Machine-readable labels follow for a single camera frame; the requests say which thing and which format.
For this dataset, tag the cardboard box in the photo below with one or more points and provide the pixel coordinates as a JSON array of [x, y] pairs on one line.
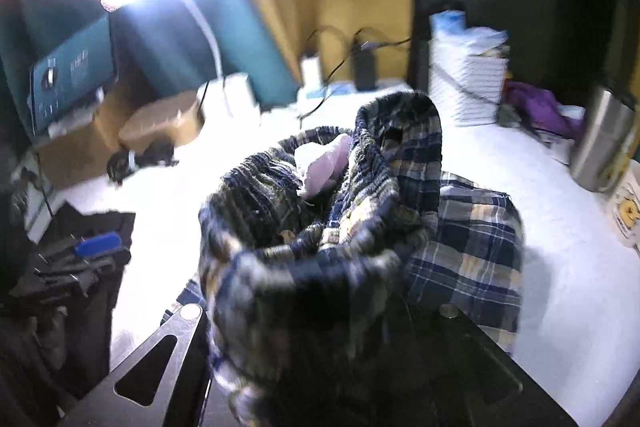
[[75, 147]]

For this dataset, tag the white striped container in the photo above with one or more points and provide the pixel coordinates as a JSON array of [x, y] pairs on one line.
[[470, 82]]

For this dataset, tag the white charger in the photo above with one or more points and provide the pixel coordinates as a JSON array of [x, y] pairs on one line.
[[310, 69]]

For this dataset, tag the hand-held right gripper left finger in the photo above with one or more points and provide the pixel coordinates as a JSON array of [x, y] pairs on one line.
[[150, 372]]

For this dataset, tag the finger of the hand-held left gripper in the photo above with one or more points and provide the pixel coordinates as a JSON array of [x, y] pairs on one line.
[[97, 244]]

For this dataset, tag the purple cloth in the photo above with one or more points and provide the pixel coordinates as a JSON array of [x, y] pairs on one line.
[[540, 107]]

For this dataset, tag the blue packet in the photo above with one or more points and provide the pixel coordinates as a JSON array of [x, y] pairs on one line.
[[450, 24]]

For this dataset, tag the white printed mug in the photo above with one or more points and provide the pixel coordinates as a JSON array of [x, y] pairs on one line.
[[627, 212]]

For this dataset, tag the round tan box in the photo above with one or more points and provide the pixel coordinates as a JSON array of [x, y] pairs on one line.
[[160, 119]]

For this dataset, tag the black power adapter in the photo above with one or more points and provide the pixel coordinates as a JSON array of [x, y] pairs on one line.
[[365, 67]]

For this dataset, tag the blue plaid pants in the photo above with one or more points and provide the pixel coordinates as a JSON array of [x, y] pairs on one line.
[[320, 257]]

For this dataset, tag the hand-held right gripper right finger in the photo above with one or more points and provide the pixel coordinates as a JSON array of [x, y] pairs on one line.
[[475, 372]]

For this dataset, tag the white desk lamp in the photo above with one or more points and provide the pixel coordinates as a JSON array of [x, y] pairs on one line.
[[235, 92]]

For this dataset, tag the stainless steel tumbler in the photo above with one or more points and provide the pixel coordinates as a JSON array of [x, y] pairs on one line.
[[602, 137]]

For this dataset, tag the teal box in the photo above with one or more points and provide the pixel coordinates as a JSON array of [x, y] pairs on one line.
[[70, 77]]

